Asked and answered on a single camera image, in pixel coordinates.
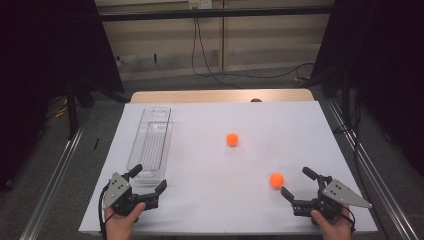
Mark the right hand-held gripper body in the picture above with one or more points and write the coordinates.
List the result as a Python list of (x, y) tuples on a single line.
[(328, 200)]

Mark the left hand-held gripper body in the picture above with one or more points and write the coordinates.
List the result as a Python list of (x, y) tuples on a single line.
[(121, 196)]

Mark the orange ping-pong ball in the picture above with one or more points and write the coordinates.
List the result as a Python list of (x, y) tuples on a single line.
[(276, 180), (232, 139)]

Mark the clear plastic tray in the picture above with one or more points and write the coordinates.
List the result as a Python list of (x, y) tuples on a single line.
[(151, 143)]

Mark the person's left hand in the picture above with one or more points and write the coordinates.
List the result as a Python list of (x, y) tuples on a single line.
[(120, 225)]

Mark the person's right hand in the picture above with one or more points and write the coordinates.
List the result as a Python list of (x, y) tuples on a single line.
[(333, 230)]

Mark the small black floor object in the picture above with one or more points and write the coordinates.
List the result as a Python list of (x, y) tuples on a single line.
[(96, 143)]

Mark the black metal stand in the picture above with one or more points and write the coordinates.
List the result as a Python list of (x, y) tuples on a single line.
[(71, 113)]

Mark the dark round table grommet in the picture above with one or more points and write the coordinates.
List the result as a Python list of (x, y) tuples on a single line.
[(256, 100)]

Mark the black curtain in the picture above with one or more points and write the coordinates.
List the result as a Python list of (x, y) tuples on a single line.
[(40, 66), (386, 66)]

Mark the black horizontal bar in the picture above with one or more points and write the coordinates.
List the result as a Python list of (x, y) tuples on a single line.
[(216, 13)]

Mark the metal floor rail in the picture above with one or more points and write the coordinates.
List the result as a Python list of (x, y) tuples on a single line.
[(376, 173), (53, 186)]

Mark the white wall outlet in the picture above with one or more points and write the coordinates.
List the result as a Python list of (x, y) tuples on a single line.
[(200, 4)]

